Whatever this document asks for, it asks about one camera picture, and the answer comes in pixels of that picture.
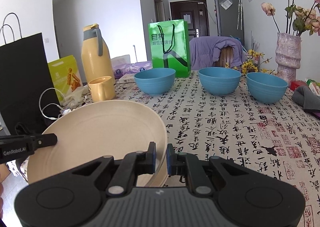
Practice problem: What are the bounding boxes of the cream plate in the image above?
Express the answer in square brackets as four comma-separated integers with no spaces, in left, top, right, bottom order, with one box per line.
[27,100,168,187]

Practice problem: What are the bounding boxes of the blue bowl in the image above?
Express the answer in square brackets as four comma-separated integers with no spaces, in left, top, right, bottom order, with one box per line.
[134,68,176,95]
[198,67,241,96]
[246,72,288,104]

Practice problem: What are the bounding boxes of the person's left hand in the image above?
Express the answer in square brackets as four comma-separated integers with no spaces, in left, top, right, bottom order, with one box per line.
[0,183,4,219]

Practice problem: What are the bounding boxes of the black paper bag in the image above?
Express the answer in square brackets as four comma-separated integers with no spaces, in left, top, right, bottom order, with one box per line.
[1,33,60,135]

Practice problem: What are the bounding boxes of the yellow-green snack box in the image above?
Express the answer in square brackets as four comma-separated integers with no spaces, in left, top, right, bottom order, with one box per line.
[48,55,83,103]

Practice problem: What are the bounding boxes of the yellow mug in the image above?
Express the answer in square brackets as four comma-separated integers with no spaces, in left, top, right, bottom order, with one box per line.
[88,76,116,102]

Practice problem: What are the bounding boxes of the purple tissue pack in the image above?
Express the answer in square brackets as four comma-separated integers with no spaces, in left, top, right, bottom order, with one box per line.
[113,61,152,79]

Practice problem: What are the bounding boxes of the yellow thermos jug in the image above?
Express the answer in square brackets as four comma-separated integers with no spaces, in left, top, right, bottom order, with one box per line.
[81,24,116,84]

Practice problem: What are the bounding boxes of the calligraphy print tablecloth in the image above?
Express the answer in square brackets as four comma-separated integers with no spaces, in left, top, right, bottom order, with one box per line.
[14,73,319,226]

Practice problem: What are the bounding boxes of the purple jacket on chair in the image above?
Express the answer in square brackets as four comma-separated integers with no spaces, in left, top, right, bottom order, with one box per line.
[189,36,245,70]

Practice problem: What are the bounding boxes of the wooden chair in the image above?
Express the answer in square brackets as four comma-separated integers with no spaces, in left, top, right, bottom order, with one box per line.
[215,46,233,68]

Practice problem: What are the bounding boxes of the yellow artificial flowers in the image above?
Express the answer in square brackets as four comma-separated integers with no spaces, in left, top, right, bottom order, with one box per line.
[222,49,277,76]

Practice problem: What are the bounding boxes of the green paper bag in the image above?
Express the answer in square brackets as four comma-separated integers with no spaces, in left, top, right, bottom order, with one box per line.
[148,19,191,77]

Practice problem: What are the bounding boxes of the grey purple pouch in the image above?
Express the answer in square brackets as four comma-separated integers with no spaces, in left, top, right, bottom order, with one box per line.
[292,86,320,119]

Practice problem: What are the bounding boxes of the dark wooden door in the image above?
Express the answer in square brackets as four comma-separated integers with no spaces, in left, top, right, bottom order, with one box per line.
[170,0,210,40]

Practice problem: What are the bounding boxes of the pink glitter vase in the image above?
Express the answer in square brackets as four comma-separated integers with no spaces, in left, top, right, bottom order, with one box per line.
[275,33,302,87]

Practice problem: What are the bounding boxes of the red green small box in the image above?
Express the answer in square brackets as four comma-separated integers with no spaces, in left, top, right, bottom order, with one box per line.
[290,79,319,95]

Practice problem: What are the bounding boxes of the grey refrigerator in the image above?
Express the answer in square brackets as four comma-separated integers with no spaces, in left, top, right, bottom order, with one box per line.
[215,0,245,45]

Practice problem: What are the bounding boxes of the dried pink roses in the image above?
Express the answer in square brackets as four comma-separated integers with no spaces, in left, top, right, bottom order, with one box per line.
[260,0,320,36]

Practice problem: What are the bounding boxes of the white cable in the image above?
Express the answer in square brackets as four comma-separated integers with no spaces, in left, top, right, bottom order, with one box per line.
[38,87,73,120]

